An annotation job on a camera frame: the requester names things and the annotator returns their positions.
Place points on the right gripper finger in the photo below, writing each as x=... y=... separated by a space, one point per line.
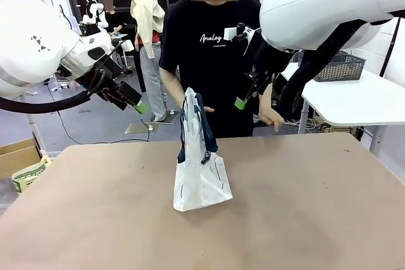
x=265 y=83
x=242 y=104

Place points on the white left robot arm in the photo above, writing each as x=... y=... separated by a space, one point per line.
x=31 y=45

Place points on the green printed paper bag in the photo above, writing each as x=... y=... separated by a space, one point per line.
x=28 y=176

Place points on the white side table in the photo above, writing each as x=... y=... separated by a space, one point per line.
x=348 y=99

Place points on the person's right forearm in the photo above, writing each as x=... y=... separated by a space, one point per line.
x=177 y=89

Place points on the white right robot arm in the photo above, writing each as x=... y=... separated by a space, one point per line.
x=316 y=1

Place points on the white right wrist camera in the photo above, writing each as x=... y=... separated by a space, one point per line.
x=230 y=34

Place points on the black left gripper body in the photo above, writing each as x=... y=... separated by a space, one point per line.
x=109 y=88

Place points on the person in black T-shirt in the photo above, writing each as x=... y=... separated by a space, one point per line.
x=202 y=71

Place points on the white metal stand leg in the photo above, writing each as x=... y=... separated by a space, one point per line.
x=34 y=131

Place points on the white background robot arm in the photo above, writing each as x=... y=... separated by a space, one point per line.
x=96 y=9

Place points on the mannequin with beige jacket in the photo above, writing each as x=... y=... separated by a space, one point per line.
x=147 y=20

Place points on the brown cardboard box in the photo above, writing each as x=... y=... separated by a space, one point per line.
x=16 y=159

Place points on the person's left forearm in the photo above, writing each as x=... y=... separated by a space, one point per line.
x=265 y=102

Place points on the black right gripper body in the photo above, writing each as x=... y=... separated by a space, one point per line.
x=269 y=58

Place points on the dark grey plastic basket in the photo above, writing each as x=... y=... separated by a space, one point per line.
x=341 y=67

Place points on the person's left hand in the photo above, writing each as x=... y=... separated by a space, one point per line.
x=272 y=118

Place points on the person's right hand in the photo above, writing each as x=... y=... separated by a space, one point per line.
x=209 y=110

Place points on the background person in black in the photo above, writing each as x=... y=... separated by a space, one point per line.
x=115 y=20

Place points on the metal mannequin base plate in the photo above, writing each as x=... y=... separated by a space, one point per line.
x=136 y=128

